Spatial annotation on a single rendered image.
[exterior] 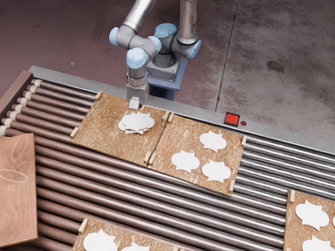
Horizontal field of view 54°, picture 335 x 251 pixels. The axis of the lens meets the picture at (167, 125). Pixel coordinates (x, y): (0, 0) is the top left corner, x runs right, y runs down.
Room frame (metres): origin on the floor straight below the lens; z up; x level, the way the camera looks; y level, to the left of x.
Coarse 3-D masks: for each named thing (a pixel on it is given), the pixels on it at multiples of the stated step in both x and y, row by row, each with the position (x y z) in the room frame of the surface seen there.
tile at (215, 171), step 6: (210, 162) 0.81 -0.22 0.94; (216, 162) 0.82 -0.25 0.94; (222, 162) 0.82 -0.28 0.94; (204, 168) 0.78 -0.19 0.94; (210, 168) 0.78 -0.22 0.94; (216, 168) 0.78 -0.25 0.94; (222, 168) 0.78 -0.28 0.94; (228, 168) 0.79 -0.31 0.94; (204, 174) 0.75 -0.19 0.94; (210, 174) 0.75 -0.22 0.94; (216, 174) 0.75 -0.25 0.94; (222, 174) 0.75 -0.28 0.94; (228, 174) 0.76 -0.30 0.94; (210, 180) 0.72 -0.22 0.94; (216, 180) 0.72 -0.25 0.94; (222, 180) 0.72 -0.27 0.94
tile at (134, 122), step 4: (132, 112) 1.07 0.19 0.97; (124, 116) 1.04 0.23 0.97; (128, 116) 1.04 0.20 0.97; (132, 116) 1.04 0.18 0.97; (136, 116) 1.04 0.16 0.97; (140, 116) 1.04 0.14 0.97; (144, 116) 1.05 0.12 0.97; (124, 120) 1.01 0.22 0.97; (128, 120) 1.01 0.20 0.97; (132, 120) 1.01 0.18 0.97; (136, 120) 1.02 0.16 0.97; (140, 120) 1.02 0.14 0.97; (144, 120) 1.02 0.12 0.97; (124, 124) 0.98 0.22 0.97; (128, 124) 0.99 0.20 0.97; (132, 124) 0.99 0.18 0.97; (136, 124) 0.99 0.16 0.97; (140, 124) 0.99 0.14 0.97; (144, 124) 0.99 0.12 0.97; (128, 128) 0.96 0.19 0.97; (132, 128) 0.96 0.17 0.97; (136, 128) 0.96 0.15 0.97; (140, 128) 0.96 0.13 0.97; (144, 128) 0.97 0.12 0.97
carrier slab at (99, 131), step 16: (112, 96) 1.19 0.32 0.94; (96, 112) 1.07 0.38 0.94; (112, 112) 1.08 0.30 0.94; (128, 112) 1.09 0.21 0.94; (144, 112) 1.10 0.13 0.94; (160, 112) 1.11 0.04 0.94; (80, 128) 0.96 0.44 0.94; (96, 128) 0.97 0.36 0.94; (112, 128) 0.98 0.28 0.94; (160, 128) 1.00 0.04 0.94; (80, 144) 0.87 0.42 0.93; (96, 144) 0.87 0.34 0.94; (112, 144) 0.88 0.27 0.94; (128, 144) 0.89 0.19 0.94; (144, 144) 0.89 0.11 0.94; (128, 160) 0.80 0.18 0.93
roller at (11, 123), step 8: (8, 120) 0.99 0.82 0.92; (16, 128) 0.96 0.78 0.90; (24, 128) 0.95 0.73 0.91; (32, 128) 0.95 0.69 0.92; (40, 128) 0.96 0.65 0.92; (48, 136) 0.92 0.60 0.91; (56, 136) 0.91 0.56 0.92; (64, 136) 0.92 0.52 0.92; (72, 144) 0.88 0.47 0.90; (240, 184) 0.72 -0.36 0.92; (240, 192) 0.69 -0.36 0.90; (248, 192) 0.69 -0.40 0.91; (256, 192) 0.69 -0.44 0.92; (264, 192) 0.69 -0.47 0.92; (272, 200) 0.66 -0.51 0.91; (280, 200) 0.66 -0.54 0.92
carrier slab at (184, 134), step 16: (176, 128) 1.01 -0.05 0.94; (192, 128) 1.01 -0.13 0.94; (208, 128) 1.02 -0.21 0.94; (160, 144) 0.90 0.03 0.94; (176, 144) 0.91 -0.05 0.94; (192, 144) 0.91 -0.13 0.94; (240, 144) 0.94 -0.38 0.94; (160, 160) 0.81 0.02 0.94; (208, 160) 0.83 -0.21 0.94; (224, 160) 0.84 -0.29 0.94; (176, 176) 0.73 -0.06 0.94; (192, 176) 0.74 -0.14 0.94; (224, 192) 0.67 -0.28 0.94
